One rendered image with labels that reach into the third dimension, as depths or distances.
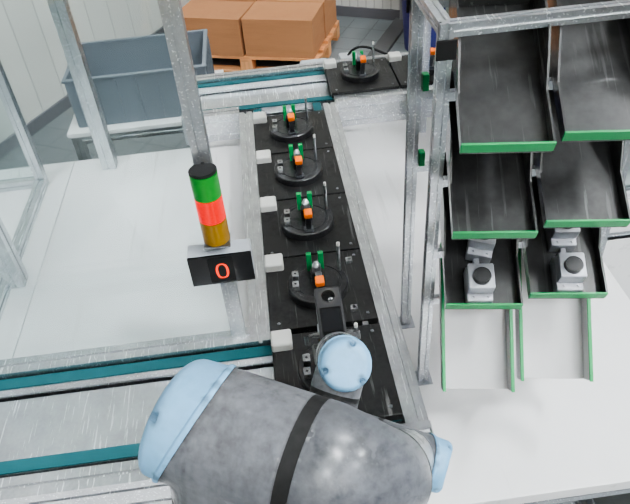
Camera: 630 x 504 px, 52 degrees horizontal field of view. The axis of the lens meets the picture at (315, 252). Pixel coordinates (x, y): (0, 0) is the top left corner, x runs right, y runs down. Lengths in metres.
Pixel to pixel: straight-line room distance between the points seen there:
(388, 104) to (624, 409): 1.30
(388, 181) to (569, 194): 0.98
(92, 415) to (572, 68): 1.12
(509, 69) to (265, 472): 0.73
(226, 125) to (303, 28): 2.37
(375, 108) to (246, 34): 2.51
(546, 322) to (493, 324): 0.11
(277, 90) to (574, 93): 1.58
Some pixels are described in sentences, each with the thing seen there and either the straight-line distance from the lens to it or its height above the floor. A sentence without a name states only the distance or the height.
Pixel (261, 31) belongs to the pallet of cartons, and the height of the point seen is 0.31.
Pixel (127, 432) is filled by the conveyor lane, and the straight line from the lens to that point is 1.41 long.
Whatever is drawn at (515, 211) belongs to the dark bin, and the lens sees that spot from 1.09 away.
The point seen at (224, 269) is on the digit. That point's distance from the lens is 1.24.
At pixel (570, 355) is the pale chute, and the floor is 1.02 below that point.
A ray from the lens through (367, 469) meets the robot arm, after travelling 0.54.
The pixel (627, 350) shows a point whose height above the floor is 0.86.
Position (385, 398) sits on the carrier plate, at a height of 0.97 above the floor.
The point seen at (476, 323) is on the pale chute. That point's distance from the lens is 1.30.
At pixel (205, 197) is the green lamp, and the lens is 1.14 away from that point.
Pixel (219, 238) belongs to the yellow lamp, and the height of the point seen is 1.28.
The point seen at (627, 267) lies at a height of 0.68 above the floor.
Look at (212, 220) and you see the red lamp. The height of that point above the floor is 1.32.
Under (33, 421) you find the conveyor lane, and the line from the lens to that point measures 1.51.
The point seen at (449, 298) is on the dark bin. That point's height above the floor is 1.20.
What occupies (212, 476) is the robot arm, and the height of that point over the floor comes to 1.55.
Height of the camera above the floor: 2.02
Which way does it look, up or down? 41 degrees down
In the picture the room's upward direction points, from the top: 5 degrees counter-clockwise
